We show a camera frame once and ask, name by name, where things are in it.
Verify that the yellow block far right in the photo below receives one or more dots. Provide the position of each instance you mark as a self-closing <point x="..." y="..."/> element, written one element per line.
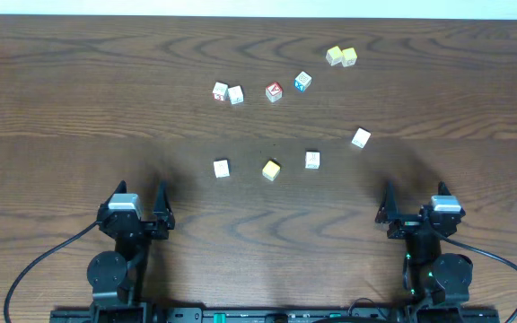
<point x="349" y="57"/>

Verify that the wooden A block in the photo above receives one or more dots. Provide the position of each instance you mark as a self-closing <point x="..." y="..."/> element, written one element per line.
<point x="221" y="168"/>

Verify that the wooden block with figure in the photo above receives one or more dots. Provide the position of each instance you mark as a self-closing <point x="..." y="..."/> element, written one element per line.
<point x="312" y="160"/>

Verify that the yellow block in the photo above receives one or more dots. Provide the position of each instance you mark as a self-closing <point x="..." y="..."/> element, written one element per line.
<point x="334" y="55"/>
<point x="271" y="170"/>
<point x="349" y="57"/>

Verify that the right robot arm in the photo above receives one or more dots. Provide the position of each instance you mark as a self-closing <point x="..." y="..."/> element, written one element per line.
<point x="437" y="281"/>

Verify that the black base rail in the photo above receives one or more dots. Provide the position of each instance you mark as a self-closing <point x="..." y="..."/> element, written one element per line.
<point x="197" y="315"/>

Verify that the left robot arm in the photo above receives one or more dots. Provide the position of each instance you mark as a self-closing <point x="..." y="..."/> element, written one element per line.
<point x="117" y="276"/>

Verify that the blue sided letter block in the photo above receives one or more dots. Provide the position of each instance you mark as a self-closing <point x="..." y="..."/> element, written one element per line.
<point x="302" y="81"/>

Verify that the yellow block far left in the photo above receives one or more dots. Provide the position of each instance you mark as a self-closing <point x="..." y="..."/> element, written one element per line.
<point x="334" y="55"/>

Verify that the red sided block far left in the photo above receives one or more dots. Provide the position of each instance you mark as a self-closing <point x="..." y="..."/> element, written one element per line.
<point x="220" y="91"/>

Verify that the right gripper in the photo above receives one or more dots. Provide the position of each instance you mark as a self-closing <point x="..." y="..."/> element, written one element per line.
<point x="389" y="213"/>

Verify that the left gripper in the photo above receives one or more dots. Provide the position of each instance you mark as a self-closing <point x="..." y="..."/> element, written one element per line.
<point x="141" y="226"/>

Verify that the red A letter block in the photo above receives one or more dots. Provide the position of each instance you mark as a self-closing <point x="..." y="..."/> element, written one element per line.
<point x="274" y="92"/>

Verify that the wooden block with M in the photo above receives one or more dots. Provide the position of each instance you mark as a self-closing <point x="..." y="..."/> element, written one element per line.
<point x="361" y="137"/>

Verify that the yellow top block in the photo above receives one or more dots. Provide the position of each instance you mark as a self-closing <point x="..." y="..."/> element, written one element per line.
<point x="271" y="170"/>

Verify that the plain wooden block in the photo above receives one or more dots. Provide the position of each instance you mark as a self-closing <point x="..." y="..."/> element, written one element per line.
<point x="235" y="95"/>

